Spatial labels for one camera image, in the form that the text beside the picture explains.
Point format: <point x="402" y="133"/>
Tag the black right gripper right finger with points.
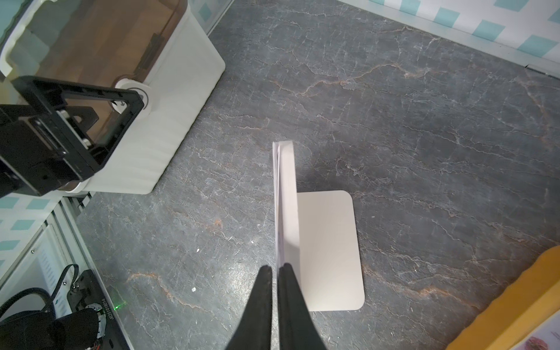
<point x="296" y="327"/>

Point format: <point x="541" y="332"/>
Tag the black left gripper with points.
<point x="45" y="151"/>

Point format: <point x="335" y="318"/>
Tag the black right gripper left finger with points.
<point x="254" y="329"/>

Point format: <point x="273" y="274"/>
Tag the pink special menu sheet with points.
<point x="279" y="221"/>

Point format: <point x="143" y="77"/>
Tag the clear acrylic menu holder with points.
<point x="320" y="243"/>

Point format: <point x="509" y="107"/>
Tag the white box with brown lid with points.
<point x="157" y="48"/>

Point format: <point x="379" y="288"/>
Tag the yellow plastic tray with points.
<point x="525" y="316"/>

